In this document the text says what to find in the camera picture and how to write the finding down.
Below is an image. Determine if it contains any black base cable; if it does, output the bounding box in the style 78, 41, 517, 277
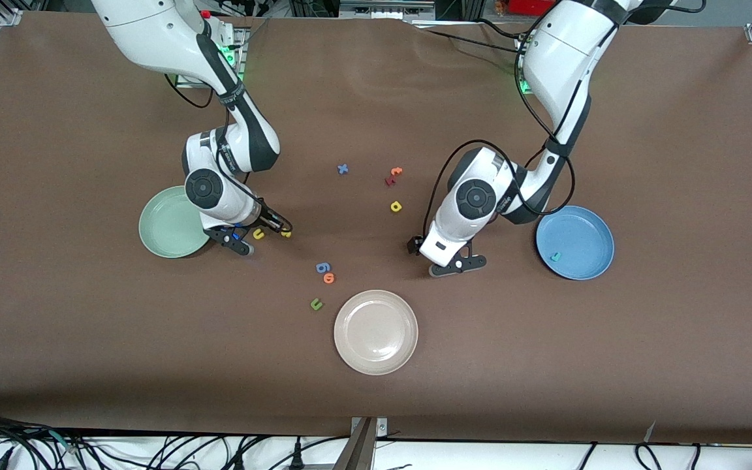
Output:
410, 20, 525, 54
477, 18, 527, 41

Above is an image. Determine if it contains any blue plate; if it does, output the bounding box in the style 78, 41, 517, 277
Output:
535, 205, 616, 281

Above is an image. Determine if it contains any metal table edge bracket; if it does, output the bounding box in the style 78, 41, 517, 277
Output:
334, 416, 390, 470

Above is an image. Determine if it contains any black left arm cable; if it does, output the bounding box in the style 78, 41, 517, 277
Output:
423, 26, 576, 239

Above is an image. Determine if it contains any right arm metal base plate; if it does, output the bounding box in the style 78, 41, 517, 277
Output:
175, 26, 249, 89

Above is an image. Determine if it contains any beige plate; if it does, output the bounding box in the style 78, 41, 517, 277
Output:
334, 289, 419, 376

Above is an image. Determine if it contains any light green plate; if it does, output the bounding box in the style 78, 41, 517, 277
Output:
138, 185, 212, 259

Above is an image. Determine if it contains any grey metal box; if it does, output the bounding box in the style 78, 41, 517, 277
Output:
339, 0, 437, 22

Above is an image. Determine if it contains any red background object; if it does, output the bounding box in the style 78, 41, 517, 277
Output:
505, 0, 563, 18

